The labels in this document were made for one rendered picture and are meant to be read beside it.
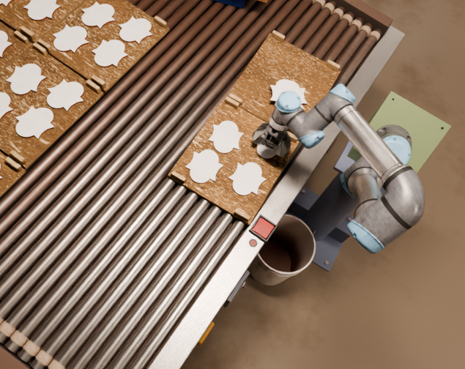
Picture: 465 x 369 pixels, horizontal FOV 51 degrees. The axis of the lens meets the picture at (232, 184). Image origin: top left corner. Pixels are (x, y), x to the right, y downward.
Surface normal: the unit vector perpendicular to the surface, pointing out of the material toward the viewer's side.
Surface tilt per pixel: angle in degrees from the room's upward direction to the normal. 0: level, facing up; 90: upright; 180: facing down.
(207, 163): 0
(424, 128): 45
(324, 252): 0
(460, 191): 0
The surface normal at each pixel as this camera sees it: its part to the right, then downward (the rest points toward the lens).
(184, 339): 0.14, -0.40
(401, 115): -0.27, 0.25
